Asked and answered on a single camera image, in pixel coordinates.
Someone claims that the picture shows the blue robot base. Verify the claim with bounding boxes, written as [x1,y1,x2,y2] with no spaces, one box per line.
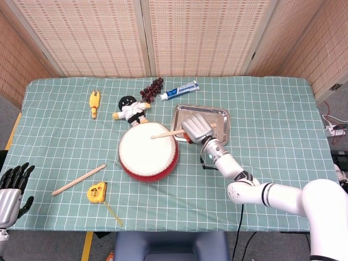
[114,231,231,261]

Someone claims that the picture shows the green checked tablecloth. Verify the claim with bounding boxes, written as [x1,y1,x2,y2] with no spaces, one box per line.
[0,76,339,233]

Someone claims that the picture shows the purple grape bunch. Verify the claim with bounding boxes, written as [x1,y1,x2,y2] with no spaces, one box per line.
[139,77,164,104]

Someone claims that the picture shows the blue white toothpaste tube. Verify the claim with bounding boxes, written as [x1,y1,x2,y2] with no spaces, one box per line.
[159,80,200,102]

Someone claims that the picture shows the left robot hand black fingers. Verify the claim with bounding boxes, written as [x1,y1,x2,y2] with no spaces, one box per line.
[0,162,35,229]

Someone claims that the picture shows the yellow tape measure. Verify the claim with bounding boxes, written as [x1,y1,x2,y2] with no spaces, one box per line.
[86,182,123,227]

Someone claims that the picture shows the red drum white skin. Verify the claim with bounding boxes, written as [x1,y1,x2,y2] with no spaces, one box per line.
[114,122,180,182]

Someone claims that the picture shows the white power strip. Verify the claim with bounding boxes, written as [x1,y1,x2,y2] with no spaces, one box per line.
[325,123,348,136]

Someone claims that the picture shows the rectangular metal tray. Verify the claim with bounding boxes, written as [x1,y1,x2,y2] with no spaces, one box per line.
[170,104,231,145]

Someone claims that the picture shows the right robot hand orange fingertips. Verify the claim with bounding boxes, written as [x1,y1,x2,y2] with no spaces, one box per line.
[181,112,217,145]

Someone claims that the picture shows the woven folding screen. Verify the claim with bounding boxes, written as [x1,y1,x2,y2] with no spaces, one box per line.
[0,0,348,109]

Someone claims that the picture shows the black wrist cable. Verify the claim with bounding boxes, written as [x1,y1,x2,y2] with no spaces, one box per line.
[200,155,218,171]

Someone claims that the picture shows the yellow rubber chicken toy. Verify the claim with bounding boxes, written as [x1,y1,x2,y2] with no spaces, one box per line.
[89,90,101,120]

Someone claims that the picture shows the black floor cable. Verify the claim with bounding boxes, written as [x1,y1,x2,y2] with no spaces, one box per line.
[231,203,245,261]

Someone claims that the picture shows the black white penguin toy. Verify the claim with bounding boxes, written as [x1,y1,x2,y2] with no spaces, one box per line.
[112,95,151,127]

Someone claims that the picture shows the wooden drumstick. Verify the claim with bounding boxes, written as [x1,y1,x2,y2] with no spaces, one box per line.
[150,123,218,140]
[51,164,107,197]

